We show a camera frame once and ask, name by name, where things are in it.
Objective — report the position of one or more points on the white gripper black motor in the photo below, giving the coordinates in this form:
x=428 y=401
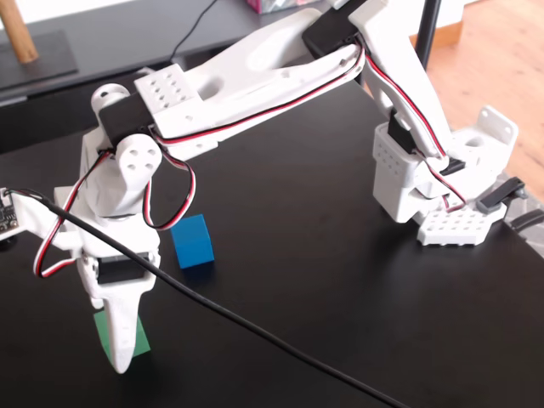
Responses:
x=120 y=272

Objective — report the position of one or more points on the green cube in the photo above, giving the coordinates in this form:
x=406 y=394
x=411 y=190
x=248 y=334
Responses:
x=142 y=340

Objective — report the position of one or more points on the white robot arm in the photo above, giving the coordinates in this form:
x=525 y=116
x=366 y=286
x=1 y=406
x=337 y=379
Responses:
x=255 y=72

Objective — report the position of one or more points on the blue cube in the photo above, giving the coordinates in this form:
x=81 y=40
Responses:
x=195 y=246

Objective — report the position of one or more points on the dark fabric storage bin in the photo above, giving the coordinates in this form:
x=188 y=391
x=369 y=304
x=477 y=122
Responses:
x=42 y=119

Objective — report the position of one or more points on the dark grey slate plate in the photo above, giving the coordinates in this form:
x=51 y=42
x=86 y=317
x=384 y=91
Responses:
x=51 y=59

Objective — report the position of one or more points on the grey shelf unit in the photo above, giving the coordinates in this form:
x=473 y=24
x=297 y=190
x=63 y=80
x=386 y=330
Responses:
x=106 y=38

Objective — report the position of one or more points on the wooden pole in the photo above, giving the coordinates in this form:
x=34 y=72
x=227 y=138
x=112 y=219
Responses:
x=19 y=34

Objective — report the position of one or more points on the pink patterned box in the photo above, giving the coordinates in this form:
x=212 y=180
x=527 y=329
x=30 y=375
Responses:
x=276 y=5

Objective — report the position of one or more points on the black grey table clamp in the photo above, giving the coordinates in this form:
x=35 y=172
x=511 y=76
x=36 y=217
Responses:
x=493 y=204

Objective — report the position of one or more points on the thick black stand pole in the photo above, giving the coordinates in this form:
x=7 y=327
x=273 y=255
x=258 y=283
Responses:
x=427 y=38

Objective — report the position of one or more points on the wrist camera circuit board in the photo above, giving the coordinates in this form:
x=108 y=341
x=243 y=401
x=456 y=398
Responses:
x=6 y=214

